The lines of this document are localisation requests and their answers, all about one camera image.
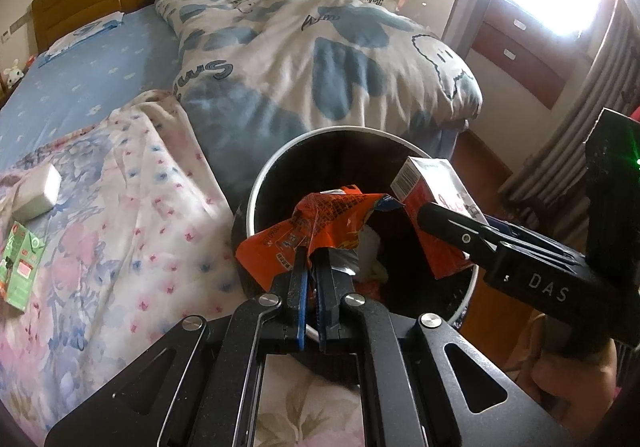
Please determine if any white quilt blue print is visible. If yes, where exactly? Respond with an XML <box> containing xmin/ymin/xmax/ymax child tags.
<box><xmin>152</xmin><ymin>0</ymin><xmax>485</xmax><ymax>208</ymax></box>

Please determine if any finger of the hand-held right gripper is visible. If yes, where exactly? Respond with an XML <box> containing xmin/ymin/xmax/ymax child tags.
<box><xmin>417</xmin><ymin>202</ymin><xmax>505</xmax><ymax>274</ymax></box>
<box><xmin>486</xmin><ymin>218</ymin><xmax>582</xmax><ymax>261</ymax></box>

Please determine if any white paper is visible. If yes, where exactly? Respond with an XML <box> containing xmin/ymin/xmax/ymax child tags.
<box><xmin>356</xmin><ymin>227</ymin><xmax>392</xmax><ymax>280</ymax></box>

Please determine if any white rabbit toy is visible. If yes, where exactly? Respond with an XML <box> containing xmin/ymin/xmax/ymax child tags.
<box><xmin>2</xmin><ymin>60</ymin><xmax>26</xmax><ymax>85</ymax></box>

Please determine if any grey patterned curtain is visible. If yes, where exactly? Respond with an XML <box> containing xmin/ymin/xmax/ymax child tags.
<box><xmin>500</xmin><ymin>0</ymin><xmax>640</xmax><ymax>248</ymax></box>

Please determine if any red brown drawer dresser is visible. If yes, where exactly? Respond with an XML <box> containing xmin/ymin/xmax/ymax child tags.
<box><xmin>470</xmin><ymin>0</ymin><xmax>601</xmax><ymax>113</ymax></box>

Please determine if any white knitted cup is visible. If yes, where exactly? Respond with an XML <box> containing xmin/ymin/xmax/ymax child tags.
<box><xmin>12</xmin><ymin>163</ymin><xmax>62</xmax><ymax>220</ymax></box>

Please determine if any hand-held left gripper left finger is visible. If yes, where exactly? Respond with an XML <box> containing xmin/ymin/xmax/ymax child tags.
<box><xmin>45</xmin><ymin>247</ymin><xmax>308</xmax><ymax>447</ymax></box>

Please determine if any pink floral blanket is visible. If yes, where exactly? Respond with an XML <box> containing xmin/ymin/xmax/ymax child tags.
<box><xmin>0</xmin><ymin>90</ymin><xmax>366</xmax><ymax>447</ymax></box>

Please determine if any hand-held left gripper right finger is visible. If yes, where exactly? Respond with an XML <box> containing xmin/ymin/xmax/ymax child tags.
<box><xmin>315</xmin><ymin>247</ymin><xmax>571</xmax><ymax>447</ymax></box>

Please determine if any blue dotted bed sheet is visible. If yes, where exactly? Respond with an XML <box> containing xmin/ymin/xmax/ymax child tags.
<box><xmin>0</xmin><ymin>7</ymin><xmax>191</xmax><ymax>173</ymax></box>

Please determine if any red white drink carton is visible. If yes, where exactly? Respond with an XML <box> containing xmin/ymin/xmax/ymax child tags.
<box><xmin>390</xmin><ymin>156</ymin><xmax>488</xmax><ymax>280</ymax></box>

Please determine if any orange red snack wrapper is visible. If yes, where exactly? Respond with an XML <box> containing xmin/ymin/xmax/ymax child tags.
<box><xmin>237</xmin><ymin>183</ymin><xmax>406</xmax><ymax>293</ymax></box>

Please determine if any blue white pillow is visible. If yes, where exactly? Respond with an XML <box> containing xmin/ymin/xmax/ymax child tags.
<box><xmin>37</xmin><ymin>11</ymin><xmax>126</xmax><ymax>68</ymax></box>

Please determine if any black waste bin white rim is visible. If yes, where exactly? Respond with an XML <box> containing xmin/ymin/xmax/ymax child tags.
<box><xmin>231</xmin><ymin>126</ymin><xmax>482</xmax><ymax>345</ymax></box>

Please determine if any person's right hand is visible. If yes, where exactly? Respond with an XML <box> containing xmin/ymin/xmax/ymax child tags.
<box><xmin>531</xmin><ymin>341</ymin><xmax>618</xmax><ymax>424</ymax></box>

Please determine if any green drink carton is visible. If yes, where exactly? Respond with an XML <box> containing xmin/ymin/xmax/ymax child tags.
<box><xmin>0</xmin><ymin>221</ymin><xmax>46</xmax><ymax>313</ymax></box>

